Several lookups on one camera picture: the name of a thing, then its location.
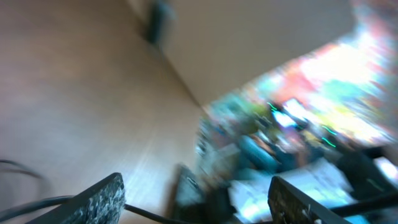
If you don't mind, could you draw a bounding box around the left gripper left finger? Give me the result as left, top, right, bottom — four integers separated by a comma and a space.
28, 172, 126, 224

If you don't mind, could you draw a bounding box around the left camera black cable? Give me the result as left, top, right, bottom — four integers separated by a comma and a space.
0, 195, 187, 224

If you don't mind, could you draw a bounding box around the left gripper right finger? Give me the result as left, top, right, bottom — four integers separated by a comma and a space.
268, 176, 353, 224

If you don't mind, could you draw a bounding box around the thin black cable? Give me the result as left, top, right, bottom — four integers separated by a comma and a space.
0, 159, 44, 180

